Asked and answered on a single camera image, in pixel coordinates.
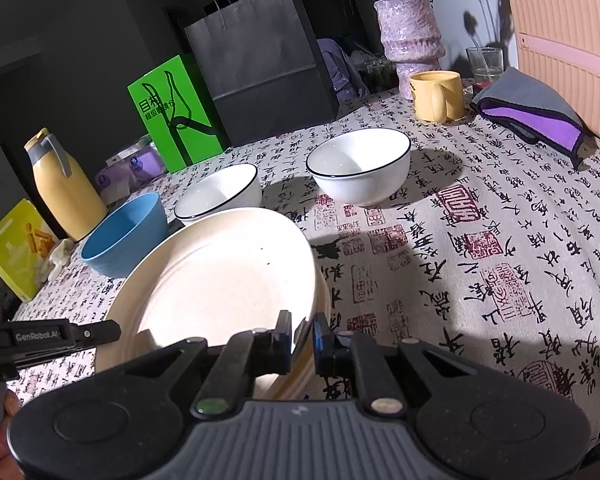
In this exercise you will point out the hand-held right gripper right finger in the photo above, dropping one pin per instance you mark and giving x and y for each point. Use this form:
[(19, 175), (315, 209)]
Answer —
[(322, 340)]

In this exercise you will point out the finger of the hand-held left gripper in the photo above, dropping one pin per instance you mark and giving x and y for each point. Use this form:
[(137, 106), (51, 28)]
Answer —
[(97, 332)]

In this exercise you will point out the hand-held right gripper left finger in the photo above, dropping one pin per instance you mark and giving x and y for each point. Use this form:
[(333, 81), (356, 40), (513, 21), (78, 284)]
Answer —
[(282, 332)]

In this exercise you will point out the blue bowl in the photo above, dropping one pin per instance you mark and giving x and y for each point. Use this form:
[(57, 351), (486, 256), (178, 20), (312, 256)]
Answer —
[(120, 245)]

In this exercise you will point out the white bowl with black rim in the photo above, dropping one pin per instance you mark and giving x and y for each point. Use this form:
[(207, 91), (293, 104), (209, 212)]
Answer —
[(360, 180), (220, 190)]

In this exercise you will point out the person's left hand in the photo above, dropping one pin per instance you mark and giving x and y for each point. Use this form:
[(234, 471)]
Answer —
[(2, 440)]

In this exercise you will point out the white glove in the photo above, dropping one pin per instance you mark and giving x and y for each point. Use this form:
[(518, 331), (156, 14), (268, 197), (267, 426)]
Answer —
[(60, 257)]

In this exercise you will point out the yellow snack box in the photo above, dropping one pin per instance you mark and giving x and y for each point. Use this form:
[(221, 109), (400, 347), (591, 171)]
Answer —
[(20, 250)]

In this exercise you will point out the yellow thermos jug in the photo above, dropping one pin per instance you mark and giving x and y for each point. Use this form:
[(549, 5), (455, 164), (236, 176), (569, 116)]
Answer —
[(65, 195)]

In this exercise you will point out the purple tissue packs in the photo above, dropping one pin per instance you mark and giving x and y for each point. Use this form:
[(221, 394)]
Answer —
[(127, 152)]

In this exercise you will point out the calligraphy printed tablecloth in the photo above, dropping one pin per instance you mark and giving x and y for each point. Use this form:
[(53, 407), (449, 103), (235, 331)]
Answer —
[(480, 240)]

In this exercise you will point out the green paper bag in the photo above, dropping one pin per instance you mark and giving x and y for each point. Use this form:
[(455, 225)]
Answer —
[(180, 120)]

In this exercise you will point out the dark paper bag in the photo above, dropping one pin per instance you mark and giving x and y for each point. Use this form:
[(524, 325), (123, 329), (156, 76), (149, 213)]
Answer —
[(260, 70)]

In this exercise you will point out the yellow mug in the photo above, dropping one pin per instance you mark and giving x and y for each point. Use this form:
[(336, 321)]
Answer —
[(430, 97)]

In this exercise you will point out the lavender garment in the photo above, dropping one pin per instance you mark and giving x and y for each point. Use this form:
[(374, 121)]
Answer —
[(337, 70)]

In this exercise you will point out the small red object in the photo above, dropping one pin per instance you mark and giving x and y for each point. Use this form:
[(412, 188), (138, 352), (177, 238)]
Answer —
[(482, 83)]

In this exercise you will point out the grey and purple cloth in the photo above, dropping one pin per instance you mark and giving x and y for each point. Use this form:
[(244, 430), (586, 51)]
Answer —
[(530, 105)]

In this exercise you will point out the purple textured vase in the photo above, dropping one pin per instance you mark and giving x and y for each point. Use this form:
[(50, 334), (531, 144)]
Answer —
[(410, 35)]

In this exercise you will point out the clear drinking glass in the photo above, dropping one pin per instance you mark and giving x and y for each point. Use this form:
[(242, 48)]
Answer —
[(485, 65)]

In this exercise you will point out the pink ribbed case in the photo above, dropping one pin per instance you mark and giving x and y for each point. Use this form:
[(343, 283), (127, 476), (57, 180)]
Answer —
[(565, 60)]

